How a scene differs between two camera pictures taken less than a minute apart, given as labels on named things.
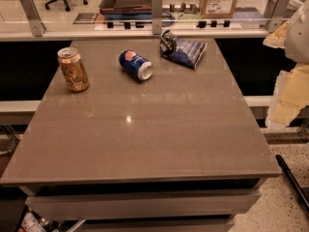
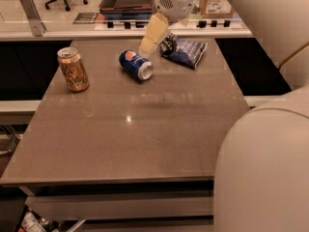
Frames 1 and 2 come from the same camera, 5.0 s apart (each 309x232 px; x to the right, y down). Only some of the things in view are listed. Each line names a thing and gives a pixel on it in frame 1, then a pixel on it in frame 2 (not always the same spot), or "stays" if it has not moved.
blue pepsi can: x=135 y=65 stays
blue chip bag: x=184 y=51 stays
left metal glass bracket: x=37 y=25 stays
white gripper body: x=298 y=38 -> x=176 y=4
